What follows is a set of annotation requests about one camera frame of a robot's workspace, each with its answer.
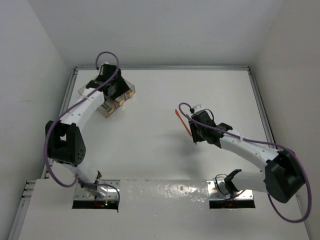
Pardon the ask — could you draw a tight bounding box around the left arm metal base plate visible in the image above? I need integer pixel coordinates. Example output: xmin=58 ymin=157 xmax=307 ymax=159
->
xmin=74 ymin=179 xmax=120 ymax=201

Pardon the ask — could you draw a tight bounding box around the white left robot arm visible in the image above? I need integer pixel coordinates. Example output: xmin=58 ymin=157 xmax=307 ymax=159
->
xmin=44 ymin=63 xmax=126 ymax=188

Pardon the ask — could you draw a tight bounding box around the clear outer container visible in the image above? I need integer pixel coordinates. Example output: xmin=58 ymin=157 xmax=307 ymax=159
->
xmin=78 ymin=86 xmax=121 ymax=118

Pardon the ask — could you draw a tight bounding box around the clear spoon container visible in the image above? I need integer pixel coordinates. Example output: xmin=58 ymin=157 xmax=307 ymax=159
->
xmin=125 ymin=80 xmax=136 ymax=100

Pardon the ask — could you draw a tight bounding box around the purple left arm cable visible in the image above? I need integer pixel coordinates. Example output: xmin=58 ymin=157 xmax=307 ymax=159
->
xmin=44 ymin=51 xmax=121 ymax=209

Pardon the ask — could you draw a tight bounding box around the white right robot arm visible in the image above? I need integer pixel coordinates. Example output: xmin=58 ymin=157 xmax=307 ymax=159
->
xmin=189 ymin=105 xmax=306 ymax=203

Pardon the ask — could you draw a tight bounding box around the orange plastic knife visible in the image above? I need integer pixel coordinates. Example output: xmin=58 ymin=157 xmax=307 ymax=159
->
xmin=174 ymin=109 xmax=192 ymax=137

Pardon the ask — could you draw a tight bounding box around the clear middle container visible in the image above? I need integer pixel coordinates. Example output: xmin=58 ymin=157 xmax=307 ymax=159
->
xmin=100 ymin=76 xmax=129 ymax=105

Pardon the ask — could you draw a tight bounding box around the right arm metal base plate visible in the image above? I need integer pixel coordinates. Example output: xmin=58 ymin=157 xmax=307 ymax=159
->
xmin=206 ymin=179 xmax=254 ymax=202

